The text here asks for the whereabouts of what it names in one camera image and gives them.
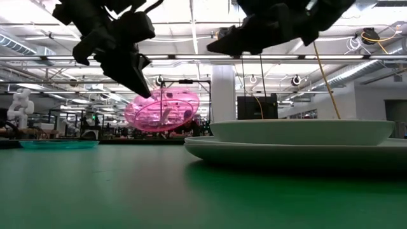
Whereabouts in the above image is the black reel with yellow cable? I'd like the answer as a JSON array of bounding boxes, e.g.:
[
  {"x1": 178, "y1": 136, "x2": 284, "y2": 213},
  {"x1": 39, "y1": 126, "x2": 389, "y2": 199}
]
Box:
[{"x1": 361, "y1": 27, "x2": 401, "y2": 55}]

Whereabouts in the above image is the teal transparent plastic plate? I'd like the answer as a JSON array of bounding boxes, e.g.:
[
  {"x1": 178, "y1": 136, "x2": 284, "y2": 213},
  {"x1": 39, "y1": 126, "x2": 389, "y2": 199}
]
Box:
[{"x1": 18, "y1": 140, "x2": 100, "y2": 150}]

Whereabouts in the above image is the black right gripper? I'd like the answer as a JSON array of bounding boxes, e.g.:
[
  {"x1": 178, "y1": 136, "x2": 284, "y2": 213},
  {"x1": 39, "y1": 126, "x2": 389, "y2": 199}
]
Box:
[{"x1": 206, "y1": 0, "x2": 321, "y2": 55}]

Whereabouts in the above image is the black ceiling cable reel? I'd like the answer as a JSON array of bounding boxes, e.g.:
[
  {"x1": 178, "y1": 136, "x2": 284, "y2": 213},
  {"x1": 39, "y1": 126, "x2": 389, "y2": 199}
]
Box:
[{"x1": 216, "y1": 27, "x2": 230, "y2": 41}]

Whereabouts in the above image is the black equipment rack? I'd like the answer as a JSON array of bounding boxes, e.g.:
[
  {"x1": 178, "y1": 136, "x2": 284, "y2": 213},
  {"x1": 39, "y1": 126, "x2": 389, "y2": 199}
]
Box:
[{"x1": 49, "y1": 109, "x2": 105, "y2": 140}]

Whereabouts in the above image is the long silver air duct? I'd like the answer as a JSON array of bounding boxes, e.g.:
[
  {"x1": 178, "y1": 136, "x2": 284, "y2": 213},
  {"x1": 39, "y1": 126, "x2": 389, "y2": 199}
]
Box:
[{"x1": 313, "y1": 47, "x2": 407, "y2": 92}]

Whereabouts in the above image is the white cable coil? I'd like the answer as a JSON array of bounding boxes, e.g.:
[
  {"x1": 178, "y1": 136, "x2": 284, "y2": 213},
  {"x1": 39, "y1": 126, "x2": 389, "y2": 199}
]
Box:
[{"x1": 345, "y1": 36, "x2": 363, "y2": 52}]

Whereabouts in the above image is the black monitor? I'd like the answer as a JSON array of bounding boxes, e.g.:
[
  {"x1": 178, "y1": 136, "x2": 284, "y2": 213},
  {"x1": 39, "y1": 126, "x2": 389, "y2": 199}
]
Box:
[{"x1": 237, "y1": 95, "x2": 279, "y2": 121}]

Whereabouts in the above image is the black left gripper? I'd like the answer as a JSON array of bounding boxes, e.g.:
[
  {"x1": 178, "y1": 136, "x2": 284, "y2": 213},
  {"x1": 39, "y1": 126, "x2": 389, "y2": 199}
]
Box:
[{"x1": 72, "y1": 0, "x2": 156, "y2": 99}]

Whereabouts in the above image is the yellow hanging cable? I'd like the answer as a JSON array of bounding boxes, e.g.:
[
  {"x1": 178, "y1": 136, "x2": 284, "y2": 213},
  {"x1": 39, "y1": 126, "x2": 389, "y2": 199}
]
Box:
[{"x1": 312, "y1": 41, "x2": 341, "y2": 120}]

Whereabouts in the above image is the white square column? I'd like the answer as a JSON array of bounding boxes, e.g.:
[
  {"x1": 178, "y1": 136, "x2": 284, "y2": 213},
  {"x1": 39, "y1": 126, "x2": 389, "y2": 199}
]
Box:
[{"x1": 211, "y1": 65, "x2": 237, "y2": 123}]

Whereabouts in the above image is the grey door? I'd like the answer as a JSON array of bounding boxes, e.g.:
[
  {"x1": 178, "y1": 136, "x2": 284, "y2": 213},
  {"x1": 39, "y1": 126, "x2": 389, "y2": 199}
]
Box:
[{"x1": 383, "y1": 99, "x2": 407, "y2": 139}]

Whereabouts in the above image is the thin black hanging cable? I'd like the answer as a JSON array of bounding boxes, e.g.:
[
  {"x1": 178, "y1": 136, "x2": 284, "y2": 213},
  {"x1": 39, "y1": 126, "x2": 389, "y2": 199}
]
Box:
[
  {"x1": 259, "y1": 53, "x2": 267, "y2": 97},
  {"x1": 240, "y1": 54, "x2": 248, "y2": 97}
]

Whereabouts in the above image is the small deep white plate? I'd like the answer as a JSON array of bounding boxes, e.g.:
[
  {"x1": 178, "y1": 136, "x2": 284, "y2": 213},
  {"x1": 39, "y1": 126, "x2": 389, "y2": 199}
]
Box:
[{"x1": 209, "y1": 119, "x2": 396, "y2": 146}]

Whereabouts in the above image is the large white plastic plate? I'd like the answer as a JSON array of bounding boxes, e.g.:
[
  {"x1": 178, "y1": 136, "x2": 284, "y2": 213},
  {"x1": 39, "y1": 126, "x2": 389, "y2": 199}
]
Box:
[{"x1": 184, "y1": 142, "x2": 407, "y2": 169}]

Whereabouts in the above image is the long ceiling light rail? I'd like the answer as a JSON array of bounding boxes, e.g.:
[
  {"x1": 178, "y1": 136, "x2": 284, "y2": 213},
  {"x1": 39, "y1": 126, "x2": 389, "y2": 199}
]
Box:
[{"x1": 0, "y1": 54, "x2": 407, "y2": 61}]

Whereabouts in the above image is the pink transparent plastic plate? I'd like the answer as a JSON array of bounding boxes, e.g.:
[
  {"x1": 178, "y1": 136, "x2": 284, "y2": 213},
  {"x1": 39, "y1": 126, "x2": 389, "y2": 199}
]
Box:
[{"x1": 123, "y1": 88, "x2": 200, "y2": 133}]

